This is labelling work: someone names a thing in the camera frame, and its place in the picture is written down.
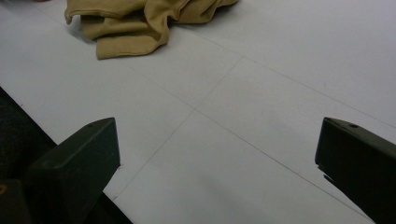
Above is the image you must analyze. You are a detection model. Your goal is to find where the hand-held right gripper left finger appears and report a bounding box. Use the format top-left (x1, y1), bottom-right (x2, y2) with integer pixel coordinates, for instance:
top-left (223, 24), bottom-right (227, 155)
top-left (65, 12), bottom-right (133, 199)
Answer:
top-left (24, 117), bottom-right (121, 224)

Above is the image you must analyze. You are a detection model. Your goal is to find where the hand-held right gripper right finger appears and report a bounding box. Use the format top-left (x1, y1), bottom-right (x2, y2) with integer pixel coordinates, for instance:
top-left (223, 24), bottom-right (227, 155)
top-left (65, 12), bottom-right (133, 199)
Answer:
top-left (315, 117), bottom-right (396, 224)

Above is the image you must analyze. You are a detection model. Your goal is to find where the tan cloth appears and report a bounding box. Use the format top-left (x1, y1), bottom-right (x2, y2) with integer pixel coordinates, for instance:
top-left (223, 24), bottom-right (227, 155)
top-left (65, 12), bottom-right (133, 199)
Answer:
top-left (64, 0), bottom-right (240, 61)

